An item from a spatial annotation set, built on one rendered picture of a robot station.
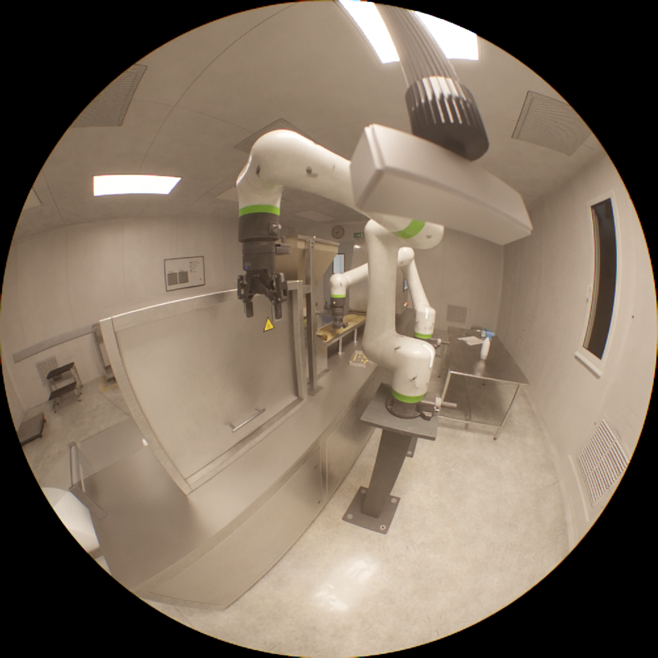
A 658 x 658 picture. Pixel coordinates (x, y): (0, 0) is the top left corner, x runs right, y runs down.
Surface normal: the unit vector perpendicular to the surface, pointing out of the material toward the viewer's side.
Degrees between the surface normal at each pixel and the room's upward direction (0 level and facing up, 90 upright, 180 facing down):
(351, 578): 0
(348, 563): 0
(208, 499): 0
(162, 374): 90
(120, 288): 90
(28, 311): 90
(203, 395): 90
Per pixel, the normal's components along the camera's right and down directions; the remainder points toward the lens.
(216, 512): 0.00, -0.96
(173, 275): 0.86, 0.14
